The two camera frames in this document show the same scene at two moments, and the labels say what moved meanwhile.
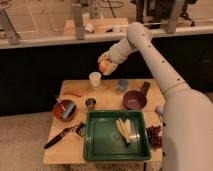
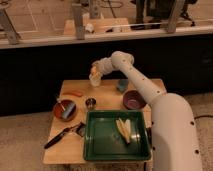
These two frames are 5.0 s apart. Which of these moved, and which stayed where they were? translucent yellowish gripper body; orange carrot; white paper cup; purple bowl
Moved: translucent yellowish gripper body
Stayed: white paper cup; purple bowl; orange carrot
